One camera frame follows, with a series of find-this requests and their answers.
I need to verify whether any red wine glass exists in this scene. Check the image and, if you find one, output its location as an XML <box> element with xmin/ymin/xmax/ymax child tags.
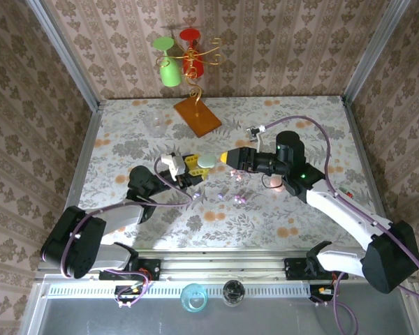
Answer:
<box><xmin>179</xmin><ymin>29</ymin><xmax>206</xmax><ymax>78</ymax></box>

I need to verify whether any black power connector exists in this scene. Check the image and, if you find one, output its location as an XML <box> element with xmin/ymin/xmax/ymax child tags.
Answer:
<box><xmin>114</xmin><ymin>284</ymin><xmax>146</xmax><ymax>308</ymax></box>
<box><xmin>309</xmin><ymin>284</ymin><xmax>336</xmax><ymax>307</ymax></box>

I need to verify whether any clear glass tumbler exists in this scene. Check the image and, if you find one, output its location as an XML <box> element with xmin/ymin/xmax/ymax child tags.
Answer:
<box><xmin>142</xmin><ymin>110</ymin><xmax>167</xmax><ymax>138</ymax></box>

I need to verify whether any gold wire glass rack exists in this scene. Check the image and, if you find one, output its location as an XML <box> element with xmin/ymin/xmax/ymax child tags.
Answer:
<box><xmin>156</xmin><ymin>37</ymin><xmax>223</xmax><ymax>139</ymax></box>

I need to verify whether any blue drinking glass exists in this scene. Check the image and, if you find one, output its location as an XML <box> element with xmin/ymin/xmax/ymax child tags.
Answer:
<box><xmin>180</xmin><ymin>282</ymin><xmax>209</xmax><ymax>313</ymax></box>

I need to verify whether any aluminium front rail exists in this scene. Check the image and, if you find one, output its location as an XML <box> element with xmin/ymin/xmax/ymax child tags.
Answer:
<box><xmin>34</xmin><ymin>249</ymin><xmax>418</xmax><ymax>283</ymax></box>

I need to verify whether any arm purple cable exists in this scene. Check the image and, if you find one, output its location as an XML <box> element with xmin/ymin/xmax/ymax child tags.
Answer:
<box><xmin>60</xmin><ymin>157</ymin><xmax>193</xmax><ymax>308</ymax></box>
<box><xmin>261</xmin><ymin>115</ymin><xmax>419</xmax><ymax>333</ymax></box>

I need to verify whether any aluminium frame post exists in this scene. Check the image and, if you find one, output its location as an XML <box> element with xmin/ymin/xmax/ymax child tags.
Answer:
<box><xmin>24</xmin><ymin>0</ymin><xmax>102</xmax><ymax>112</ymax></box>
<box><xmin>341</xmin><ymin>0</ymin><xmax>412</xmax><ymax>105</ymax></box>

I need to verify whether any aluminium side rail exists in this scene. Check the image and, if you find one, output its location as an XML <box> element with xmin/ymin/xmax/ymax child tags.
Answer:
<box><xmin>341</xmin><ymin>96</ymin><xmax>398</xmax><ymax>255</ymax></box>
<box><xmin>52</xmin><ymin>100</ymin><xmax>104</xmax><ymax>258</ymax></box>

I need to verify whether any pale green earbud charging case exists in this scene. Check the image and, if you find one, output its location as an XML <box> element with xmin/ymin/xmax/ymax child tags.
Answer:
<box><xmin>197</xmin><ymin>154</ymin><xmax>218</xmax><ymax>169</ymax></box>

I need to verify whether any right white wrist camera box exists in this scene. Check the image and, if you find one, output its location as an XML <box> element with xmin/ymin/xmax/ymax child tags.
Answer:
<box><xmin>246</xmin><ymin>124</ymin><xmax>267</xmax><ymax>154</ymax></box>

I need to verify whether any floral patterned tablecloth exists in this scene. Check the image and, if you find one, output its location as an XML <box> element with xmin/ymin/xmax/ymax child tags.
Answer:
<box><xmin>71</xmin><ymin>96</ymin><xmax>388</xmax><ymax>251</ymax></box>

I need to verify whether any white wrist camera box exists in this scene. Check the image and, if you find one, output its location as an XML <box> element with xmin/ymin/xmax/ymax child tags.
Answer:
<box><xmin>246</xmin><ymin>124</ymin><xmax>267</xmax><ymax>154</ymax></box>
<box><xmin>159</xmin><ymin>152</ymin><xmax>186</xmax><ymax>179</ymax></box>

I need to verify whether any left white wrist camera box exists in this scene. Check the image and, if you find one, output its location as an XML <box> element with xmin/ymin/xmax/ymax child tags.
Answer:
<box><xmin>159</xmin><ymin>152</ymin><xmax>186</xmax><ymax>179</ymax></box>

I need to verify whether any grey metal panel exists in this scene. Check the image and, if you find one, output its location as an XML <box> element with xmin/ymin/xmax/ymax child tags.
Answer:
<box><xmin>20</xmin><ymin>275</ymin><xmax>419</xmax><ymax>335</ymax></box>

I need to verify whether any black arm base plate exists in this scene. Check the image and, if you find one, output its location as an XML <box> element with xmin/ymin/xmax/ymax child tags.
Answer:
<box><xmin>99</xmin><ymin>258</ymin><xmax>161</xmax><ymax>282</ymax></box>
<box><xmin>284</xmin><ymin>257</ymin><xmax>350</xmax><ymax>281</ymax></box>

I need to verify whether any green wine glass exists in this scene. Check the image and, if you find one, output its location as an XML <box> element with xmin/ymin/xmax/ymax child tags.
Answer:
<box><xmin>152</xmin><ymin>36</ymin><xmax>184</xmax><ymax>88</ymax></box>

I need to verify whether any white slotted cable duct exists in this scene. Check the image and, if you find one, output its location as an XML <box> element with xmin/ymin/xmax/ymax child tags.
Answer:
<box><xmin>45</xmin><ymin>283</ymin><xmax>314</xmax><ymax>298</ymax></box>

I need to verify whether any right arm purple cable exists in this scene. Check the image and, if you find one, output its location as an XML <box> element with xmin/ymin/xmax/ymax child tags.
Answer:
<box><xmin>261</xmin><ymin>115</ymin><xmax>419</xmax><ymax>333</ymax></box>

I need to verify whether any dark drinking glass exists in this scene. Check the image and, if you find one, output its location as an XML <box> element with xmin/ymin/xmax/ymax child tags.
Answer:
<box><xmin>222</xmin><ymin>278</ymin><xmax>246</xmax><ymax>308</ymax></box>

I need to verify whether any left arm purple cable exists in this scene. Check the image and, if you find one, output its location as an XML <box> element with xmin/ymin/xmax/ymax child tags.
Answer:
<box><xmin>60</xmin><ymin>157</ymin><xmax>193</xmax><ymax>308</ymax></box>

